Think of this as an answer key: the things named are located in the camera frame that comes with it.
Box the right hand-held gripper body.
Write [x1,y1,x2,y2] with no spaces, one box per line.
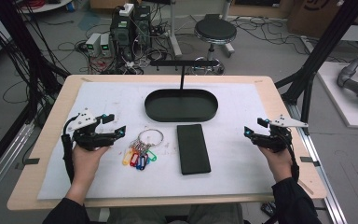
[250,114,310,154]

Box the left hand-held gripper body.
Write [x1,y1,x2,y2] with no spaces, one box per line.
[62,107,119,153]

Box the key ring with coloured tags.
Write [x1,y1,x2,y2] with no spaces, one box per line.
[121,128,165,172]

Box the black wallet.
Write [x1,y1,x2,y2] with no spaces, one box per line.
[176,123,213,176]

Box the black oval tray with hanger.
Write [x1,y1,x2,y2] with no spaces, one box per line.
[144,59,220,123]

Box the person's right hand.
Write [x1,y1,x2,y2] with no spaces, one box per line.
[258,145,294,184]

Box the person's left hand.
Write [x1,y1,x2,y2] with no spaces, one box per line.
[71,144,111,188]

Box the white foam mat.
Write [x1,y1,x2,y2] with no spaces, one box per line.
[36,81,296,201]

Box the black tape piece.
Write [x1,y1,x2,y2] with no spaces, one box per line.
[22,157,41,166]
[299,156,322,168]

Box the tan tape strip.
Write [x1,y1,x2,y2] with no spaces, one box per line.
[297,178,315,196]

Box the grey power supply unit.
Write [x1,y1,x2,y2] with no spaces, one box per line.
[85,32,103,58]
[99,33,113,58]

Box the white platform board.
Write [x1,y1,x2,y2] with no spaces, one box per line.
[316,61,358,131]

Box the black computer tower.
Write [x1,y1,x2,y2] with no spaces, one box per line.
[109,11,135,63]
[132,5,153,52]

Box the black round stool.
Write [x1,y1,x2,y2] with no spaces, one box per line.
[193,13,238,76]

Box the grey metal stand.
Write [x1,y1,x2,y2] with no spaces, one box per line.
[167,0,184,59]

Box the white power strip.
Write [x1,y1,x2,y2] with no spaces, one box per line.
[118,2,135,18]

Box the cardboard box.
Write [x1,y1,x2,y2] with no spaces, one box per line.
[286,0,358,39]

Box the left hand-held gripper cable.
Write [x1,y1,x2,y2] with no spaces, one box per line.
[61,114,80,185]

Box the hand-held gripper cable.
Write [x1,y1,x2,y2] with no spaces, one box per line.
[283,132,301,184]
[61,114,80,185]

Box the right hand-held gripper cable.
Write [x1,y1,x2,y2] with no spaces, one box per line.
[283,132,301,184]

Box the aluminium rail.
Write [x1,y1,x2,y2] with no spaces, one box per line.
[0,120,35,208]
[285,102,350,224]

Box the bundle of black floor cables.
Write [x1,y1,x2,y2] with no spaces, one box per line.
[234,16,310,57]

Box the black frame post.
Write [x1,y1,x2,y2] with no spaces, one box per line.
[0,0,72,125]
[274,0,358,135]

